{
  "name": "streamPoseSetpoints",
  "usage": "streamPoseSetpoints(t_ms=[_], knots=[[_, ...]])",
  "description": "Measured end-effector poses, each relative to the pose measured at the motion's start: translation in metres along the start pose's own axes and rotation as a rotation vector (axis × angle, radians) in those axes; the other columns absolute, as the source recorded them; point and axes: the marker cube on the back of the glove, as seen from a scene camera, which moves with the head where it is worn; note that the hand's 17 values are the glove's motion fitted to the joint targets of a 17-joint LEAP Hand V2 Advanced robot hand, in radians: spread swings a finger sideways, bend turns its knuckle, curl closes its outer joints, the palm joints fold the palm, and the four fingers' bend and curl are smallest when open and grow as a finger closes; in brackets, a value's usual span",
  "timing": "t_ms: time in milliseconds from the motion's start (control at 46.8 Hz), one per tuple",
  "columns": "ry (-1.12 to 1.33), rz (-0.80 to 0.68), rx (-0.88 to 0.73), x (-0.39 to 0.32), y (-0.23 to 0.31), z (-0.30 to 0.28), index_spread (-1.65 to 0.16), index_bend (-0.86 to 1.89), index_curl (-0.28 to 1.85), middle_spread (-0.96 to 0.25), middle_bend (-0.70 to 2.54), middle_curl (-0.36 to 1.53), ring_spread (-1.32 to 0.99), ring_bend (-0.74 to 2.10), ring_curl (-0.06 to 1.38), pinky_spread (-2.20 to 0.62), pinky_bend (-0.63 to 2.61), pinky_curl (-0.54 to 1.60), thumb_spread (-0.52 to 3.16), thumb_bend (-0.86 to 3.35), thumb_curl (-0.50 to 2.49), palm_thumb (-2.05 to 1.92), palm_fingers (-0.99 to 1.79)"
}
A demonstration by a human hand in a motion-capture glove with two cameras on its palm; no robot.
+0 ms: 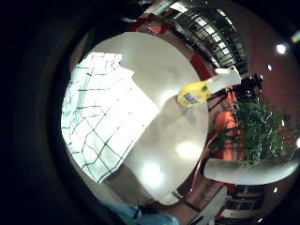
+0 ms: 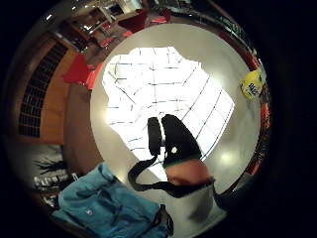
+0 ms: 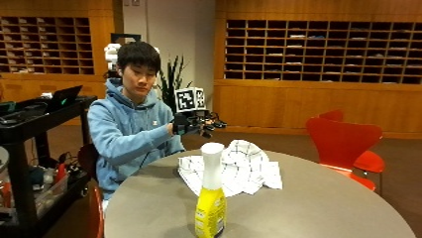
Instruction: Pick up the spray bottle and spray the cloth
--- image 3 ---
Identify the white marker cube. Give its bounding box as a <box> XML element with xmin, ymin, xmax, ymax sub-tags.
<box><xmin>173</xmin><ymin>86</ymin><xmax>209</xmax><ymax>114</ymax></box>

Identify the white checked cloth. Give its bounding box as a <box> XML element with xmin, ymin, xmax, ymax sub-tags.
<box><xmin>177</xmin><ymin>139</ymin><xmax>284</xmax><ymax>198</ymax></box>

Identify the green potted plant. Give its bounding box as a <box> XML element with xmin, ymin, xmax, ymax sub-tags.
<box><xmin>157</xmin><ymin>55</ymin><xmax>195</xmax><ymax>113</ymax></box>

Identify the the person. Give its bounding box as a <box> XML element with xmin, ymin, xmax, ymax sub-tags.
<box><xmin>85</xmin><ymin>41</ymin><xmax>188</xmax><ymax>201</ymax></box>

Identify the yellow spray bottle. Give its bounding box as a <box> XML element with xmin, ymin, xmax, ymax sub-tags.
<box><xmin>195</xmin><ymin>142</ymin><xmax>228</xmax><ymax>238</ymax></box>

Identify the red chair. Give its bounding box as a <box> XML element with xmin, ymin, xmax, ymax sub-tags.
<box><xmin>305</xmin><ymin>116</ymin><xmax>385</xmax><ymax>192</ymax></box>
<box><xmin>76</xmin><ymin>144</ymin><xmax>105</xmax><ymax>238</ymax></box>
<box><xmin>318</xmin><ymin>109</ymin><xmax>386</xmax><ymax>175</ymax></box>

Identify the white robot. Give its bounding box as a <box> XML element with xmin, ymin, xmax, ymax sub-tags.
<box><xmin>103</xmin><ymin>33</ymin><xmax>143</xmax><ymax>79</ymax></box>

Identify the wooden pigeonhole shelf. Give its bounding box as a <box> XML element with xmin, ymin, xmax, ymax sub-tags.
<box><xmin>223</xmin><ymin>19</ymin><xmax>422</xmax><ymax>85</ymax></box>
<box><xmin>0</xmin><ymin>16</ymin><xmax>96</xmax><ymax>75</ymax></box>

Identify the black laptop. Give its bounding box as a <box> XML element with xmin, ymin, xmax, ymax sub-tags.
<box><xmin>44</xmin><ymin>84</ymin><xmax>84</xmax><ymax>111</ymax></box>

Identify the black utility cart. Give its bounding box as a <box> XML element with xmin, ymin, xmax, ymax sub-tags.
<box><xmin>0</xmin><ymin>95</ymin><xmax>99</xmax><ymax>238</ymax></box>

